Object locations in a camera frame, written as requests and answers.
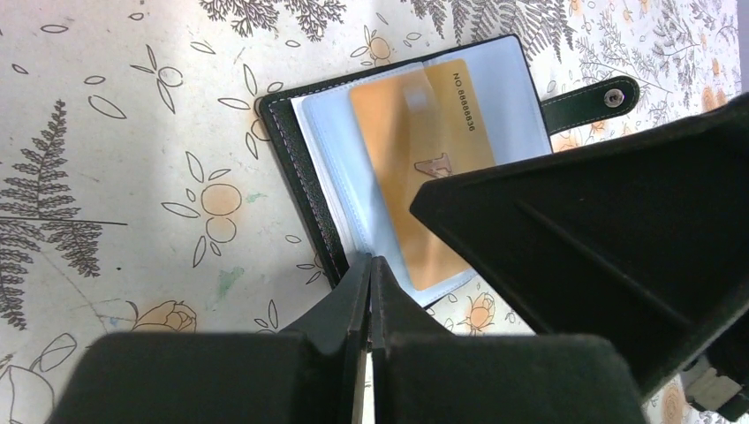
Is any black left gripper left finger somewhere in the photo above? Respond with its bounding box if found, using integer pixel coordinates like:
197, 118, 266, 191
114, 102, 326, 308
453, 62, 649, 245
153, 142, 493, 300
50, 254, 373, 423

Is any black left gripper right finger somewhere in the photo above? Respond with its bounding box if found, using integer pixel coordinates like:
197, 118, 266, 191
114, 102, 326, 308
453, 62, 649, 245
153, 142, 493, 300
370, 257, 644, 423

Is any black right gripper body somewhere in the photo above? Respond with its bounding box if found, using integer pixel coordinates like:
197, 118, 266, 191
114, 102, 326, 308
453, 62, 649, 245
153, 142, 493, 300
679, 329, 748, 422

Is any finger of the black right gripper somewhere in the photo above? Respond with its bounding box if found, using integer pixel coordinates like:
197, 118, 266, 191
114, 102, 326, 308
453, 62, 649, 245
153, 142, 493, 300
410, 95, 748, 397

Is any black leather card holder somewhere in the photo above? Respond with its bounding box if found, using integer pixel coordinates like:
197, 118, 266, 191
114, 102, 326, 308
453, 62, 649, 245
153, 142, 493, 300
258, 34, 640, 306

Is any orange credit card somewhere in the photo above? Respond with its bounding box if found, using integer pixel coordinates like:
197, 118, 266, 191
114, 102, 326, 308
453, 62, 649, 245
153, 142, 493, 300
349, 58, 495, 291

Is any floral patterned table mat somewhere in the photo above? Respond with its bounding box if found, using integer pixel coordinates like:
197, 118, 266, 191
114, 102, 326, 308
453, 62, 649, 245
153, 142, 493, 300
1, 1, 746, 423

